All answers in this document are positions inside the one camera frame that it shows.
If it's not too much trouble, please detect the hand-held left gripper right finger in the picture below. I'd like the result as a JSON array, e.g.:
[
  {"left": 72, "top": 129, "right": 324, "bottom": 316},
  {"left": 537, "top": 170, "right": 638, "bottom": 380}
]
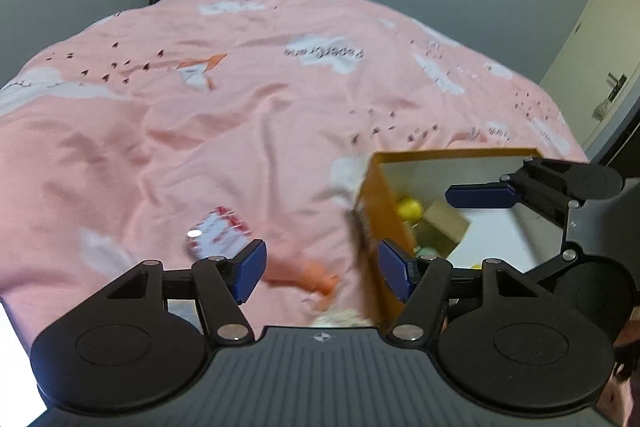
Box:
[{"left": 377, "top": 238, "right": 547, "bottom": 347}]

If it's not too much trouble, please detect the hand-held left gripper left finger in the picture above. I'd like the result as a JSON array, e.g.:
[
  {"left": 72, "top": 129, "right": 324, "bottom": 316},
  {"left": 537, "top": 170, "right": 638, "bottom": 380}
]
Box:
[{"left": 97, "top": 239, "right": 269, "bottom": 347}]

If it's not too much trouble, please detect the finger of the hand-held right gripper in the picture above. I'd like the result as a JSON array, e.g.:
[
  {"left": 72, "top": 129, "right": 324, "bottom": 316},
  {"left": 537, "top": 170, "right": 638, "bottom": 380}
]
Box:
[
  {"left": 444, "top": 158, "right": 584, "bottom": 232},
  {"left": 529, "top": 249, "right": 581, "bottom": 294}
]

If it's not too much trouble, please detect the beige cube box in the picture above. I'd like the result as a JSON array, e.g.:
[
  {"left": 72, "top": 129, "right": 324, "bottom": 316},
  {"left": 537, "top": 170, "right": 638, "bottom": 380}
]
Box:
[{"left": 414, "top": 199, "right": 471, "bottom": 259}]

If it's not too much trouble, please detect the orange cardboard box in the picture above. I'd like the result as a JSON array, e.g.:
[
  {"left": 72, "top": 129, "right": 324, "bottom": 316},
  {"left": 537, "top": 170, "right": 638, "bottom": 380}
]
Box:
[{"left": 352, "top": 148, "right": 568, "bottom": 338}]

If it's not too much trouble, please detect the orange tube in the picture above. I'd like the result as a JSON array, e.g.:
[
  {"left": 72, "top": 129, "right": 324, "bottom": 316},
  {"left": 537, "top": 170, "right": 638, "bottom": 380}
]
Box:
[{"left": 262, "top": 259, "right": 342, "bottom": 299}]

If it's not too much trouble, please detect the yellow bulb-shaped bottle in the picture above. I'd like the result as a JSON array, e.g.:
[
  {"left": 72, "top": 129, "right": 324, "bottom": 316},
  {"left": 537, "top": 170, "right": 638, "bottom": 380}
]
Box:
[{"left": 395, "top": 195, "right": 427, "bottom": 224}]

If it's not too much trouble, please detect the red patterned packet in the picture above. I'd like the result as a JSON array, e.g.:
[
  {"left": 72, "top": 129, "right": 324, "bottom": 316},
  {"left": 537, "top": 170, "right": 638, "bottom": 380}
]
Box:
[{"left": 186, "top": 206, "right": 254, "bottom": 261}]

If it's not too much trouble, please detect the pink printed blanket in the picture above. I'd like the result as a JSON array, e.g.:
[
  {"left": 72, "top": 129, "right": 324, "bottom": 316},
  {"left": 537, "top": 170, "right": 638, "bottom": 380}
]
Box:
[{"left": 0, "top": 0, "right": 592, "bottom": 344}]

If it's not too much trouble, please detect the cream door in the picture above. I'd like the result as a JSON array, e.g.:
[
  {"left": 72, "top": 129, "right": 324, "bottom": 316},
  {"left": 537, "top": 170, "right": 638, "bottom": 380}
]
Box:
[{"left": 537, "top": 0, "right": 640, "bottom": 148}]

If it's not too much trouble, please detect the smartphone with white screen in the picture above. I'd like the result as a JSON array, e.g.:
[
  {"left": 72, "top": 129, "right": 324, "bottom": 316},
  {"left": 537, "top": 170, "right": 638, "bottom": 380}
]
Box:
[{"left": 0, "top": 302, "right": 49, "bottom": 414}]

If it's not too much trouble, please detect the white drawstring bag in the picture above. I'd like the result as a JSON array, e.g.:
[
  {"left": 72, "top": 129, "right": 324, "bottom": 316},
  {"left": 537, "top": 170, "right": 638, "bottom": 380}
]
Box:
[{"left": 307, "top": 307, "right": 374, "bottom": 329}]

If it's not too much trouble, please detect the black door handle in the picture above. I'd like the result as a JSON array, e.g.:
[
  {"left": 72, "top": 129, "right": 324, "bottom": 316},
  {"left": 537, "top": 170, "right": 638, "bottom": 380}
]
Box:
[{"left": 605, "top": 74, "right": 629, "bottom": 104}]

